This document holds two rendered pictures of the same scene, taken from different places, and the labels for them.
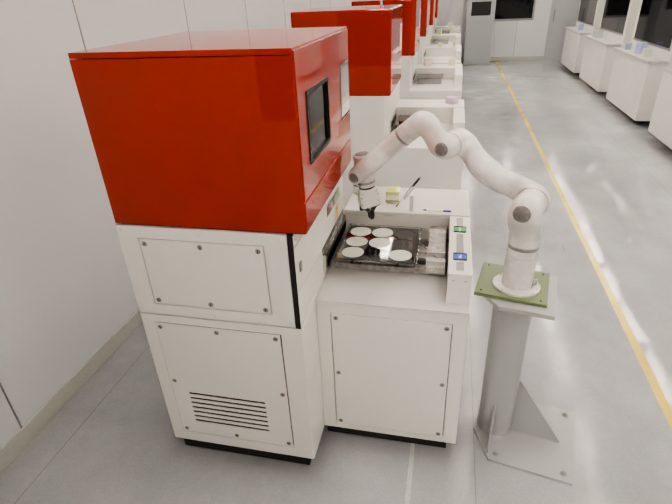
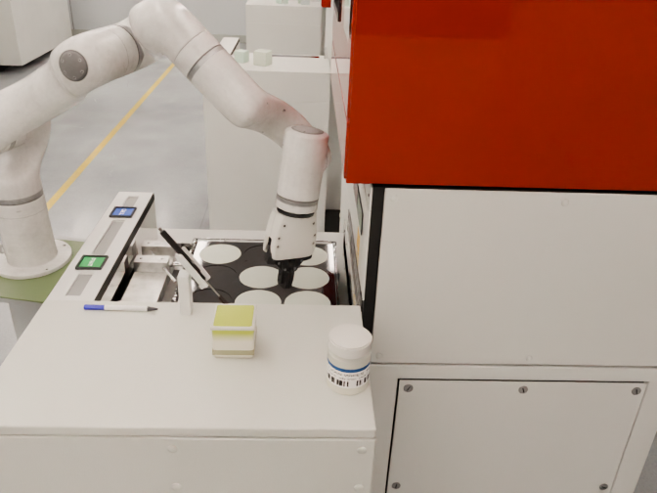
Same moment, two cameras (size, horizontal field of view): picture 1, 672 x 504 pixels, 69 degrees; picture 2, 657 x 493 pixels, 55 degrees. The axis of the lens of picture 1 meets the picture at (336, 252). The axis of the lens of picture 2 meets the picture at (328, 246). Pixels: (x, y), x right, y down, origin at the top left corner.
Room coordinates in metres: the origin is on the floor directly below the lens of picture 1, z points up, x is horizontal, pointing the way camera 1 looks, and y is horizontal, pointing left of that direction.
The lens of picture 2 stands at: (3.29, -0.42, 1.66)
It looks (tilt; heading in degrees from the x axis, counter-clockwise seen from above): 28 degrees down; 164
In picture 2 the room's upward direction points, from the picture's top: 3 degrees clockwise
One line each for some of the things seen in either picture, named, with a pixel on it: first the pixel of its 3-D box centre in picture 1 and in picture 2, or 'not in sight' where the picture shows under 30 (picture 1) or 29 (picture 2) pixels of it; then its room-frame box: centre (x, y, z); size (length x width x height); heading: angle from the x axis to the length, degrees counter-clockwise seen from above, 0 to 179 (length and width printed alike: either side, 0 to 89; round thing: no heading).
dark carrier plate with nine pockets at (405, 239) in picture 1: (379, 243); (261, 278); (2.03, -0.21, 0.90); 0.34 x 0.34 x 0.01; 76
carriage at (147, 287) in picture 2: (436, 251); (146, 291); (1.98, -0.47, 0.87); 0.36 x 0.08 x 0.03; 166
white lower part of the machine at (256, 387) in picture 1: (264, 338); (456, 388); (1.98, 0.39, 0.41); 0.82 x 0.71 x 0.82; 166
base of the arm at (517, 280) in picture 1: (519, 266); (25, 228); (1.71, -0.75, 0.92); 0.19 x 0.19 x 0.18
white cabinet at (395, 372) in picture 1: (401, 319); not in sight; (2.08, -0.33, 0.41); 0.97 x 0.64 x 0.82; 166
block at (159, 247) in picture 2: (435, 262); (158, 247); (1.83, -0.43, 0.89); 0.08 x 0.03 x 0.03; 76
